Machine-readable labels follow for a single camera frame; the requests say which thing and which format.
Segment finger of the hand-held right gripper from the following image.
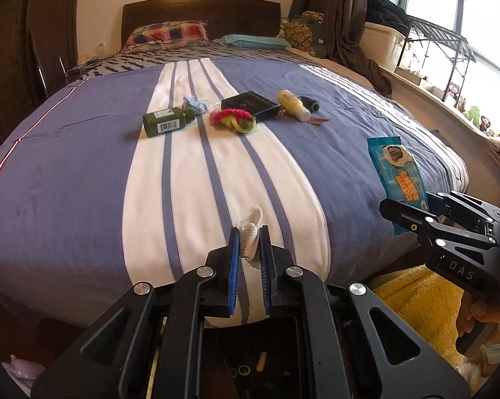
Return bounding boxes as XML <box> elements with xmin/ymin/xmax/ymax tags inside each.
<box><xmin>379</xmin><ymin>197</ymin><xmax>500</xmax><ymax>258</ymax></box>
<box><xmin>425</xmin><ymin>191</ymin><xmax>500</xmax><ymax>233</ymax></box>

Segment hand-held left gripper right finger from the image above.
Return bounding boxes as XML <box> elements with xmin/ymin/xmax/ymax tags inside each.
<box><xmin>258</xmin><ymin>225</ymin><xmax>472</xmax><ymax>399</ymax></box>

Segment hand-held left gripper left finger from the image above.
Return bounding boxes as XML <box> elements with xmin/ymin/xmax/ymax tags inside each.
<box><xmin>30</xmin><ymin>226</ymin><xmax>243</xmax><ymax>399</ymax></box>

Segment white knitted cloth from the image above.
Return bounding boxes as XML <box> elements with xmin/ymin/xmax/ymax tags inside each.
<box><xmin>238</xmin><ymin>205</ymin><xmax>264</xmax><ymax>269</ymax></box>

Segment blue snack packet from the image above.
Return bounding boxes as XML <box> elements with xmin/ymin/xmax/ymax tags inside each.
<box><xmin>367</xmin><ymin>136</ymin><xmax>431</xmax><ymax>235</ymax></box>

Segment yellow green hair tie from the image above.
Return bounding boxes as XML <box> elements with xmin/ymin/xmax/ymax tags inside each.
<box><xmin>223</xmin><ymin>116</ymin><xmax>256</xmax><ymax>135</ymax></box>

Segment yellow bottle with white cap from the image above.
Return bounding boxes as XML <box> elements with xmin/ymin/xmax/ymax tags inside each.
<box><xmin>276</xmin><ymin>89</ymin><xmax>311</xmax><ymax>122</ymax></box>

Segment green bottle with white label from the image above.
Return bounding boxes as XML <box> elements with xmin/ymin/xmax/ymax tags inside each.
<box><xmin>142</xmin><ymin>107</ymin><xmax>197</xmax><ymax>139</ymax></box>

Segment black box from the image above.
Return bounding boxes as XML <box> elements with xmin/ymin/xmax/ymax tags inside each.
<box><xmin>221</xmin><ymin>90</ymin><xmax>284</xmax><ymax>122</ymax></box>

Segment blue tissue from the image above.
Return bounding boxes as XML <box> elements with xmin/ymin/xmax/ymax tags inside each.
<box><xmin>182</xmin><ymin>95</ymin><xmax>209</xmax><ymax>115</ymax></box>

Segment person's right hand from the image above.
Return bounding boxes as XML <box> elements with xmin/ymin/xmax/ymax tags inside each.
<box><xmin>455</xmin><ymin>293</ymin><xmax>500</xmax><ymax>341</ymax></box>

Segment yellow fluffy blanket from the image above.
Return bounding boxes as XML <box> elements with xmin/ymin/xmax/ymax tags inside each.
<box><xmin>366</xmin><ymin>264</ymin><xmax>479</xmax><ymax>399</ymax></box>

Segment row of small figurines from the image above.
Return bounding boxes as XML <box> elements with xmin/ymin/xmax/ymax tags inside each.
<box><xmin>445</xmin><ymin>81</ymin><xmax>500</xmax><ymax>138</ymax></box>

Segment white storage box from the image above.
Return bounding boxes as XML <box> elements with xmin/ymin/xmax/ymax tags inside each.
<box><xmin>360</xmin><ymin>23</ymin><xmax>406</xmax><ymax>71</ymax></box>

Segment black metal rack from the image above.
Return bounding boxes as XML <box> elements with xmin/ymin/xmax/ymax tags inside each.
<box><xmin>395</xmin><ymin>14</ymin><xmax>481</xmax><ymax>102</ymax></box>

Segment black clothes pile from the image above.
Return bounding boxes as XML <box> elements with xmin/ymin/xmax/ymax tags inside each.
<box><xmin>366</xmin><ymin>0</ymin><xmax>413</xmax><ymax>34</ymax></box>

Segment patterned plush cushion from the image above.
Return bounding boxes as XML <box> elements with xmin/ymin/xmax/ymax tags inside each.
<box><xmin>277</xmin><ymin>10</ymin><xmax>338</xmax><ymax>57</ymax></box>

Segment dark brown curtain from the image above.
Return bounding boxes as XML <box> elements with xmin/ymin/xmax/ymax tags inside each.
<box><xmin>289</xmin><ymin>0</ymin><xmax>394</xmax><ymax>96</ymax></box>

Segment teal pillow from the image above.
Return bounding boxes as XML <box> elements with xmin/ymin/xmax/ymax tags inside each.
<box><xmin>214</xmin><ymin>34</ymin><xmax>292</xmax><ymax>50</ymax></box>

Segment grey black patterned sheet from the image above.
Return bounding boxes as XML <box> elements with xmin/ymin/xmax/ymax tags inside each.
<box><xmin>77</xmin><ymin>42</ymin><xmax>329</xmax><ymax>79</ymax></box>

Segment lilac plastic object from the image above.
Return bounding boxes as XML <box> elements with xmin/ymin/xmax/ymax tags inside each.
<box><xmin>0</xmin><ymin>353</ymin><xmax>47</xmax><ymax>383</ymax></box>

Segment plaid pillow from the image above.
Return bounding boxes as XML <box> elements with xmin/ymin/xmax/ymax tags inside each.
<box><xmin>125</xmin><ymin>21</ymin><xmax>211</xmax><ymax>46</ymax></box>

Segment dark wooden headboard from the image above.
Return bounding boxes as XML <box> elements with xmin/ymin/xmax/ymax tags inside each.
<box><xmin>121</xmin><ymin>0</ymin><xmax>281</xmax><ymax>44</ymax></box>

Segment dark wooden wardrobe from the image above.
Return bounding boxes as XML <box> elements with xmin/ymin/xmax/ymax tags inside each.
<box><xmin>0</xmin><ymin>0</ymin><xmax>82</xmax><ymax>146</ymax></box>

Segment tangled cables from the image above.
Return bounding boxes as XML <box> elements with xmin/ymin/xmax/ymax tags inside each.
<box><xmin>67</xmin><ymin>54</ymin><xmax>109</xmax><ymax>77</ymax></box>

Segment metal frame chair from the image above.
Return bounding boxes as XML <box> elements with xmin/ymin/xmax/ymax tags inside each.
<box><xmin>27</xmin><ymin>29</ymin><xmax>74</xmax><ymax>98</ymax></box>

